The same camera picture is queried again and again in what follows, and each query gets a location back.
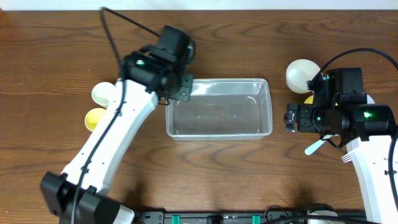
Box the grey plastic bowl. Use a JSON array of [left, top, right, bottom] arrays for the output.
[[367, 95, 375, 104]]

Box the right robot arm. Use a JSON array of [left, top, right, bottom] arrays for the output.
[[285, 99, 397, 223]]

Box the clear plastic container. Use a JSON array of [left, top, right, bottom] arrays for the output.
[[165, 78, 273, 141]]

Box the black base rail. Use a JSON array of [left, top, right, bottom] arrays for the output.
[[132, 208, 366, 224]]

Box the white plastic bowl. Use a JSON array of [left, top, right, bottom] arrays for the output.
[[286, 59, 320, 94]]

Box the yellow plastic bowl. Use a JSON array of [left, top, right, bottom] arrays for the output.
[[304, 95, 314, 105]]

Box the white plastic cup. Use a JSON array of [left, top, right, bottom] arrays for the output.
[[91, 82, 116, 109]]

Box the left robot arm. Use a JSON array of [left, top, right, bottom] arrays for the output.
[[40, 47, 195, 223]]

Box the light green plastic spoon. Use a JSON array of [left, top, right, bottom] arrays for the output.
[[304, 135, 333, 156]]

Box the white plastic fork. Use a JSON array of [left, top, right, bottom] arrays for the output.
[[341, 154, 352, 163]]

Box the yellow plastic cup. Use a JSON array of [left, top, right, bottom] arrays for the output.
[[85, 108, 106, 131]]

